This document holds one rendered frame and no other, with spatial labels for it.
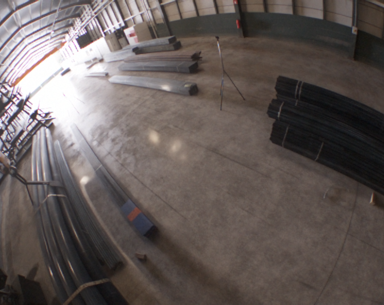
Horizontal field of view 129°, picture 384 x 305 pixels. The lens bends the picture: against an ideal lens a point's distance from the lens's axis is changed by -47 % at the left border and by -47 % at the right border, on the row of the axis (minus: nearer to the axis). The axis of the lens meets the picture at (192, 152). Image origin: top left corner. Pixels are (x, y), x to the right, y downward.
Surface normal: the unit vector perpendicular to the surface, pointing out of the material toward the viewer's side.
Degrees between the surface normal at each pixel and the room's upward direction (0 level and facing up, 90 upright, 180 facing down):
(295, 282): 0
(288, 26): 90
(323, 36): 90
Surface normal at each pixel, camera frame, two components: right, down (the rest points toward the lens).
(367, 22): -0.63, 0.69
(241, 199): -0.25, -0.62
